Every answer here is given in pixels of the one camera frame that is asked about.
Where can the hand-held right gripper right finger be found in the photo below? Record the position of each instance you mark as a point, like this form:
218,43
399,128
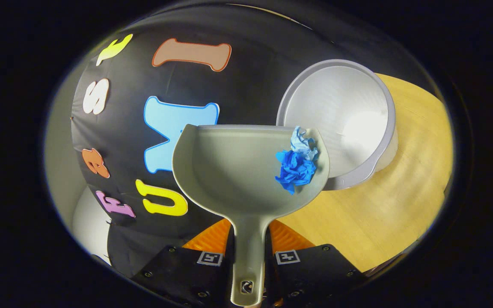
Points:
310,273

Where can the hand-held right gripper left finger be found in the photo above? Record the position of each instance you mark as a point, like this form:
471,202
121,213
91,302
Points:
186,273

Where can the dark blue paper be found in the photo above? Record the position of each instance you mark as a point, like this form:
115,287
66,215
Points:
295,171

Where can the grey plastic dustpan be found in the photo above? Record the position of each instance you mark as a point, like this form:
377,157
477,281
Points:
238,171

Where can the light blue paper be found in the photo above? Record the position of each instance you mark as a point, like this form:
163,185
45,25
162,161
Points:
303,143

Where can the white ribbed garbage bin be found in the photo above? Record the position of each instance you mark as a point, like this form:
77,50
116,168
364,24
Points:
340,111

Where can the black backdrop cloth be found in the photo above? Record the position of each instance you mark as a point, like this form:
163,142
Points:
250,85

